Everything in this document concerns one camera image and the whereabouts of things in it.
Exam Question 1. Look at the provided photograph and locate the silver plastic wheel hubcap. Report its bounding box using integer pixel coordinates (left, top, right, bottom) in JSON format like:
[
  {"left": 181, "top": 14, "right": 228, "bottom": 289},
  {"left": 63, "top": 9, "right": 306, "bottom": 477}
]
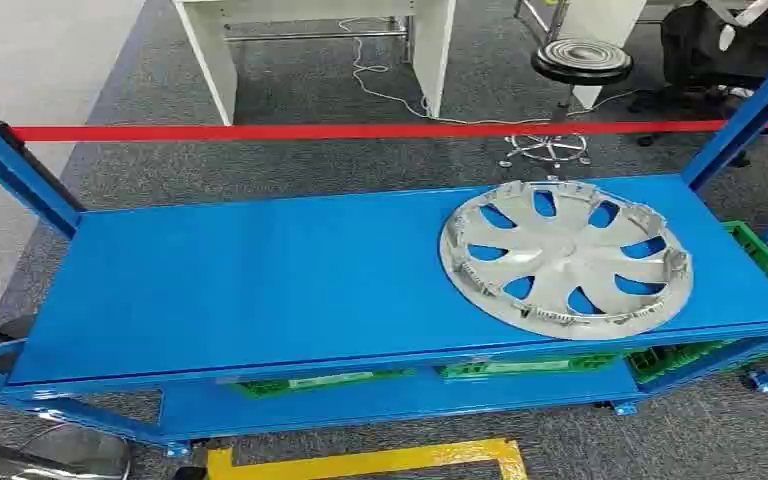
[{"left": 438, "top": 178, "right": 695, "bottom": 342}]

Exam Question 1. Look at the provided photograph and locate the red barrier tape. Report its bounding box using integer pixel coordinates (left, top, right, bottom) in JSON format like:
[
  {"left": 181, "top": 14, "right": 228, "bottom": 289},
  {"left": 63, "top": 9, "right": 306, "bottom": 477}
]
[{"left": 0, "top": 117, "right": 768, "bottom": 174}]

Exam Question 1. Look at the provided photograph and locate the blue metal shelf rack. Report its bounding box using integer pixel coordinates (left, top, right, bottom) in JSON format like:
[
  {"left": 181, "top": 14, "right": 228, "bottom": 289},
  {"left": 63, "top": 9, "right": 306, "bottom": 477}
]
[{"left": 0, "top": 33, "right": 768, "bottom": 460}]

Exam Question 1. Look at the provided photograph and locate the green plastic crate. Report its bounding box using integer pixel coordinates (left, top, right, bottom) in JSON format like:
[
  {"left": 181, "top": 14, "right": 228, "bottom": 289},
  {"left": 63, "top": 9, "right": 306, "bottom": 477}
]
[
  {"left": 228, "top": 368, "right": 418, "bottom": 401},
  {"left": 438, "top": 352, "right": 624, "bottom": 383},
  {"left": 625, "top": 220, "right": 768, "bottom": 386}
]

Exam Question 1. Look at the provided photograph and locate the black round stool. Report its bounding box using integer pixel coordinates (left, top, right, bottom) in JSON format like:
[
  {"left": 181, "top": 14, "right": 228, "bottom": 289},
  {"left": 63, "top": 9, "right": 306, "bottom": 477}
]
[{"left": 499, "top": 38, "right": 634, "bottom": 170}]

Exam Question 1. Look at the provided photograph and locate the white desk panel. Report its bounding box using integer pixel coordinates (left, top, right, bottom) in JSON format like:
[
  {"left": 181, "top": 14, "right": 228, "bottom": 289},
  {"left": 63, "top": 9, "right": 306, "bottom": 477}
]
[{"left": 556, "top": 0, "right": 648, "bottom": 111}]

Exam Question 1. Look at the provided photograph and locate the black office chair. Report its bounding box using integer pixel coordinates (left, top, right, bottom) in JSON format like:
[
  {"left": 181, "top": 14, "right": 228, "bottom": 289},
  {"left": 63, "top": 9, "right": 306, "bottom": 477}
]
[{"left": 629, "top": 0, "right": 768, "bottom": 167}]

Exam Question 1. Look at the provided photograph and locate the white floor cable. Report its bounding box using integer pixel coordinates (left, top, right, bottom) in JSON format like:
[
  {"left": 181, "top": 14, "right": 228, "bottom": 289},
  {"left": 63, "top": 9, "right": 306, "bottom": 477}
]
[{"left": 337, "top": 18, "right": 644, "bottom": 127}]

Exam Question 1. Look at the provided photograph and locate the white desk with metal rail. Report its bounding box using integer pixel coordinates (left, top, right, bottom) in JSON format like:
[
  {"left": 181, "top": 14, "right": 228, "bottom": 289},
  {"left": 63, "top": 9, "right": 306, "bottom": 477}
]
[{"left": 171, "top": 0, "right": 458, "bottom": 127}]

